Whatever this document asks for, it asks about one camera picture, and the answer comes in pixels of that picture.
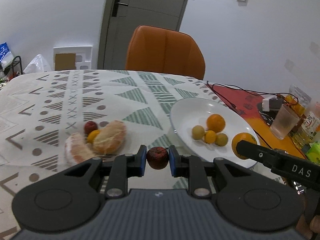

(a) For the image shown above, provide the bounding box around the blue plastic bag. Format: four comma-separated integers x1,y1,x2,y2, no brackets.
0,42,14,68

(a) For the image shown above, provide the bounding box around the small orange in plate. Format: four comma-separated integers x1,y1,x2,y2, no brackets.
204,130,217,144

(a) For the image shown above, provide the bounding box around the grey door with handle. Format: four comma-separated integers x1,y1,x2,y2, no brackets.
97,0,187,70

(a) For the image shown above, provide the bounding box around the yellow drink bottle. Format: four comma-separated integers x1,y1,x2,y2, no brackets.
292,108,319,149

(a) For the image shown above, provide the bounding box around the big orange in plate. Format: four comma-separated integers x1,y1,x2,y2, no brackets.
206,114,226,133

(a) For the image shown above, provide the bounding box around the dark red small apple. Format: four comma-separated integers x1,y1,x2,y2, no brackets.
84,121,98,135

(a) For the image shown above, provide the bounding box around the left green-brown fruit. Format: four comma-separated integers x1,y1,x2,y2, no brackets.
191,125,205,140

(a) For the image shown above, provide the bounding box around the green-brown fruit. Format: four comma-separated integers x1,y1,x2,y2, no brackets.
215,133,228,147
191,125,205,140

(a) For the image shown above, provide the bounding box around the patterned tablecloth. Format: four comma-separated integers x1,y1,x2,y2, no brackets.
1,70,221,239

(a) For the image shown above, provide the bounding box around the large peeled pomelo piece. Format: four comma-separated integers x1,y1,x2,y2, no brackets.
93,120,127,155

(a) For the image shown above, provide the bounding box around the right green-brown fruit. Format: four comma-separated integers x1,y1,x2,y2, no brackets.
215,133,228,147

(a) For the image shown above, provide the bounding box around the white plastic bag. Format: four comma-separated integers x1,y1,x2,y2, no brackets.
23,54,52,74

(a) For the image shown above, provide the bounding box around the white foam packaging board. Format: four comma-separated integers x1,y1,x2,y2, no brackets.
53,46,92,71

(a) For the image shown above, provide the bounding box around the white power adapter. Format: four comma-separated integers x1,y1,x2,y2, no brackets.
261,95,284,112

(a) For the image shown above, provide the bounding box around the black cable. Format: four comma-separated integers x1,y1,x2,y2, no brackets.
203,80,299,153

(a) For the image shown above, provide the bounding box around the person's right hand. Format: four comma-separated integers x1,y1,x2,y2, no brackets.
296,211,320,239

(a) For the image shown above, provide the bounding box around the orange leather chair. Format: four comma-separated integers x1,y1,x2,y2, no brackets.
125,25,206,80

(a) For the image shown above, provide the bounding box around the red orange table mat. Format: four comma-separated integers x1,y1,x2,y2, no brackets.
206,83,306,159

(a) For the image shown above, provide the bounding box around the small peeled pomelo piece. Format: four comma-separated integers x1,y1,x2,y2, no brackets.
65,133,97,166

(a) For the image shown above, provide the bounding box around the white round plate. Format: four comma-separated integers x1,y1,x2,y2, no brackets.
170,98,258,168

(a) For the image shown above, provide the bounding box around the small yellow-orange citrus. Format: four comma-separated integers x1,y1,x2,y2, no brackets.
87,129,100,144

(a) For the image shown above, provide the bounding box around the black metal rack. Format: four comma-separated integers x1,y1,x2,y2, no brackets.
1,56,23,81

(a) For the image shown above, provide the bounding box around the frosted plastic cup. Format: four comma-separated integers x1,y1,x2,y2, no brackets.
270,104,299,140

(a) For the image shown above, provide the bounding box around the large orange mandarin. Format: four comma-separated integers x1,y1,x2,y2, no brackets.
231,132,258,160

